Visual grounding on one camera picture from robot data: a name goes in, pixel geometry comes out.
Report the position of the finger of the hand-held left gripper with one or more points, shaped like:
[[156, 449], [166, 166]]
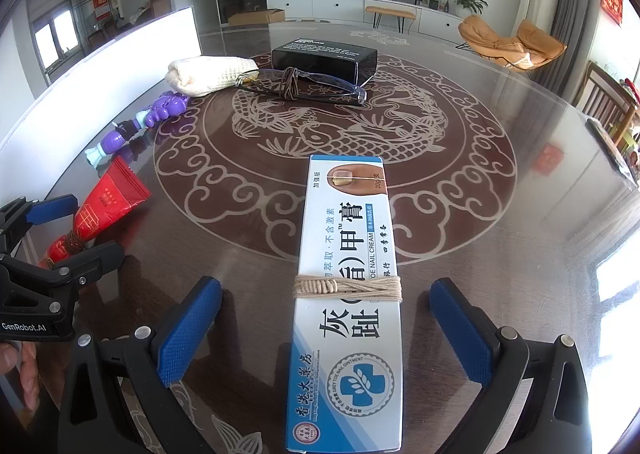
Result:
[[95, 259], [52, 209]]

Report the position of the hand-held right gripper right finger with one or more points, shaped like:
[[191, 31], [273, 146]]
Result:
[[460, 334]]

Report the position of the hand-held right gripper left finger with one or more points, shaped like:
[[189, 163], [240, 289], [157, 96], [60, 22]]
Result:
[[190, 329]]

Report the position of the red tube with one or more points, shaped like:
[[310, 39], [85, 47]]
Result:
[[107, 204]]

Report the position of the white blue ointment box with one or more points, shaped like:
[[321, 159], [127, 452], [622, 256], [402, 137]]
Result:
[[345, 234]]

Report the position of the purple toy figure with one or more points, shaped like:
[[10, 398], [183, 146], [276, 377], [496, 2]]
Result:
[[167, 106]]

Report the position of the white cardboard box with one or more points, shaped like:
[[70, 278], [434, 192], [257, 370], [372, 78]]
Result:
[[110, 58]]

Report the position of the cream knit cloth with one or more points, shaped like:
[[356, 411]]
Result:
[[210, 74]]

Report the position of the clear frame glasses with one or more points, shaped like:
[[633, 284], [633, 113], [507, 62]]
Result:
[[290, 86]]

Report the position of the black rectangular box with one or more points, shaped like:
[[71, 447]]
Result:
[[325, 58]]

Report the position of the dark patterned desktop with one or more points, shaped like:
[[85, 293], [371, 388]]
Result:
[[450, 214]]

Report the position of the person's left hand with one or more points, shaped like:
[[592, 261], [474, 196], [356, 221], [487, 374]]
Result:
[[22, 374]]

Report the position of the red window poster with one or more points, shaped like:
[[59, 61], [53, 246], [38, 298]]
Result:
[[101, 5]]

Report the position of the wooden dining chair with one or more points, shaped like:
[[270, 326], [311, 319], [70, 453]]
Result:
[[160, 3]]

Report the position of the dark flat object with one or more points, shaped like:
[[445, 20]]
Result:
[[612, 148]]

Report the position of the brown slatted wooden chair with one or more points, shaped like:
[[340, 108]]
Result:
[[602, 96]]

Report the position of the brown cardboard box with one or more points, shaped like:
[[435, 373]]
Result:
[[256, 17]]

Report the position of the orange lounge chair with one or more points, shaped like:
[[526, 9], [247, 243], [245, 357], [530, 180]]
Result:
[[492, 41]]

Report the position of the beige oval floor board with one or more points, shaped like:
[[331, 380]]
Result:
[[307, 21]]

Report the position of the orange bench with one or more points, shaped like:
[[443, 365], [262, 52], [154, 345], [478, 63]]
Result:
[[390, 11]]

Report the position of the grey curtain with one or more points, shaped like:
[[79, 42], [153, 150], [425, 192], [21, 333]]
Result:
[[575, 23]]

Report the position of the white television cabinet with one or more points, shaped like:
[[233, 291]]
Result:
[[325, 6]]

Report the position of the red wall hanging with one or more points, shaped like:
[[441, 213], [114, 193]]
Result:
[[612, 2]]

